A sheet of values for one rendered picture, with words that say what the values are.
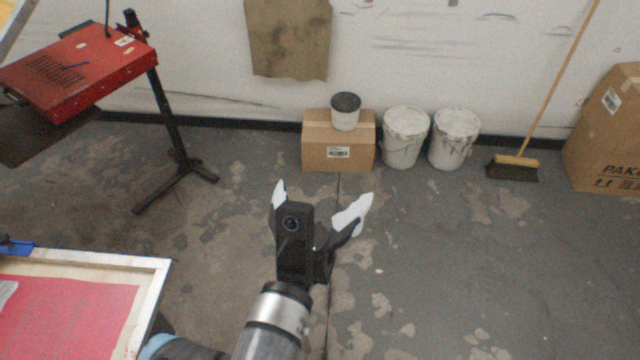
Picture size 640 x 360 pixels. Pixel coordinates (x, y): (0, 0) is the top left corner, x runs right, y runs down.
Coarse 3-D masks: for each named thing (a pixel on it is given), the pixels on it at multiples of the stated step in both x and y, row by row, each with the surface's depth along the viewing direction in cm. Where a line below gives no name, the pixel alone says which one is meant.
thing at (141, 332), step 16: (16, 256) 133; (32, 256) 132; (48, 256) 132; (64, 256) 132; (80, 256) 132; (96, 256) 132; (112, 256) 132; (128, 256) 132; (160, 272) 129; (160, 288) 125; (144, 304) 122; (144, 320) 118; (144, 336) 116; (128, 352) 113
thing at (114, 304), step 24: (24, 288) 129; (48, 288) 129; (72, 288) 129; (96, 288) 129; (120, 288) 129; (0, 312) 124; (96, 312) 124; (120, 312) 124; (0, 336) 119; (96, 336) 119
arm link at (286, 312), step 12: (264, 300) 49; (276, 300) 49; (288, 300) 49; (252, 312) 49; (264, 312) 48; (276, 312) 48; (288, 312) 48; (300, 312) 49; (276, 324) 47; (288, 324) 48; (300, 324) 49; (300, 336) 49
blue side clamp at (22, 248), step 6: (12, 240) 134; (18, 240) 134; (24, 240) 134; (0, 246) 133; (6, 246) 133; (18, 246) 133; (24, 246) 133; (30, 246) 133; (36, 246) 135; (0, 252) 132; (6, 252) 132; (12, 252) 132; (18, 252) 132; (24, 252) 132; (30, 252) 133
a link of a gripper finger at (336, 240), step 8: (352, 224) 56; (328, 232) 56; (336, 232) 56; (344, 232) 56; (352, 232) 56; (328, 240) 55; (336, 240) 55; (344, 240) 55; (328, 248) 54; (336, 248) 56
